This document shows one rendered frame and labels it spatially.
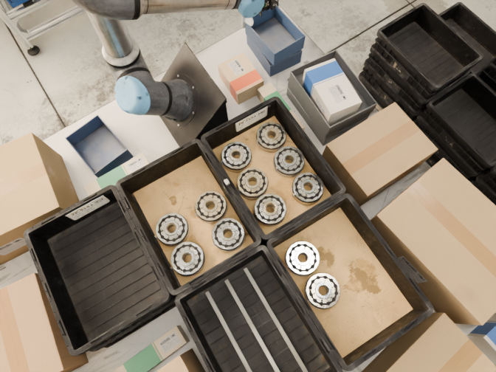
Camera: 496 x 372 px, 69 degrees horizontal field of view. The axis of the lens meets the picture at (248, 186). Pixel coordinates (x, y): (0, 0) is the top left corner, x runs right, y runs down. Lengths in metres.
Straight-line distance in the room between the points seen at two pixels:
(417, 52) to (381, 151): 0.88
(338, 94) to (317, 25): 1.46
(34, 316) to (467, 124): 1.96
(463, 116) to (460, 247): 1.00
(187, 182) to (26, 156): 0.54
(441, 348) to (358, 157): 0.61
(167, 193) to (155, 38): 1.66
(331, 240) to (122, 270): 0.66
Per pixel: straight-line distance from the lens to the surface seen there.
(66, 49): 2.89
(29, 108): 2.73
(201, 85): 1.30
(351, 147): 1.26
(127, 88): 1.23
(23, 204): 1.33
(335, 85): 1.33
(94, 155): 1.52
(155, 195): 1.24
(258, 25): 1.63
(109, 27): 1.14
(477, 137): 2.07
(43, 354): 1.27
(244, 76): 1.48
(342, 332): 1.16
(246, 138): 1.28
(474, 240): 1.26
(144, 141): 1.48
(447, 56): 2.11
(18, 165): 1.39
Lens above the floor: 1.97
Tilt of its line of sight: 71 degrees down
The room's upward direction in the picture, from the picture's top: 4 degrees counter-clockwise
